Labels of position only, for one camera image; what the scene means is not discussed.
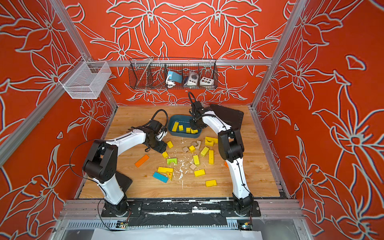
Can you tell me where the yellow long block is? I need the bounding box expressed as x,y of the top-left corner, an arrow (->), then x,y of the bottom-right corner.
209,150 -> 215,165
162,152 -> 169,159
172,122 -> 179,132

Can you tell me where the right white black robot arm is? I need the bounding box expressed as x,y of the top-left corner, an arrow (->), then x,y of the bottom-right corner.
188,92 -> 254,215

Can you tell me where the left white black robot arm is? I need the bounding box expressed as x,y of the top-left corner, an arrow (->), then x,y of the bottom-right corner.
83,109 -> 169,216

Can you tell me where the teal plastic bin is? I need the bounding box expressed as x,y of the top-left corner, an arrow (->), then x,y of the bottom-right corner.
168,115 -> 203,139

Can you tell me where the natural wood block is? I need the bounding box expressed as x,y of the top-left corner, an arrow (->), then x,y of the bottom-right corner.
192,140 -> 202,150

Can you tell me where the orange flat block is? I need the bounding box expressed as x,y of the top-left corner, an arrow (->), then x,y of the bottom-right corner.
135,155 -> 149,168

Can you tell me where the green arch block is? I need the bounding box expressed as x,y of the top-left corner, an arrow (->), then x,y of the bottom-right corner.
167,158 -> 178,166

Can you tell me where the yellow tilted block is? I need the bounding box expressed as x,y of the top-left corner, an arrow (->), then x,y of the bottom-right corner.
200,147 -> 210,157

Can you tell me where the black plastic tool case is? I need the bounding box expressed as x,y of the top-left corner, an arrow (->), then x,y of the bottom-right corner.
210,104 -> 244,129

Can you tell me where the yellow triangle block red outline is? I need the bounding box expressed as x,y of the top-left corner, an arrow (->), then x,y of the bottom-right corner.
166,172 -> 173,181

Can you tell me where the teal flat block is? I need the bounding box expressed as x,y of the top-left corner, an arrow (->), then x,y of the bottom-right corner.
153,172 -> 169,183

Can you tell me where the white dotted cube in basket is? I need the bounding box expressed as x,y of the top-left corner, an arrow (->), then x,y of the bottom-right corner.
200,77 -> 214,87

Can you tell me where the natural wood cube lower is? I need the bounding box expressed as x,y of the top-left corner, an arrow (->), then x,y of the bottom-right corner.
190,164 -> 197,171

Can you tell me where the grey white cube in basket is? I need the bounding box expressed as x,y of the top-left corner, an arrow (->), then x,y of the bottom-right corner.
184,72 -> 199,87

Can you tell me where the black flat pad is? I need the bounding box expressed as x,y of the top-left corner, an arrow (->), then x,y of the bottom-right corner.
116,172 -> 133,193

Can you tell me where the blue white device in basket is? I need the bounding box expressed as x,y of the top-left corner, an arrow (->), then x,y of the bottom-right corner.
166,71 -> 183,88

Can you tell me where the black wire wall basket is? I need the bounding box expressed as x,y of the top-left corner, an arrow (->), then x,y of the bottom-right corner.
129,57 -> 219,90

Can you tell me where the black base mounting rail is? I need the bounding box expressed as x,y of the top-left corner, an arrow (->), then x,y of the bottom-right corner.
100,198 -> 261,227

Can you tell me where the clear acrylic wall box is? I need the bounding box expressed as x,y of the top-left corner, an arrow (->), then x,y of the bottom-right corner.
60,62 -> 112,100

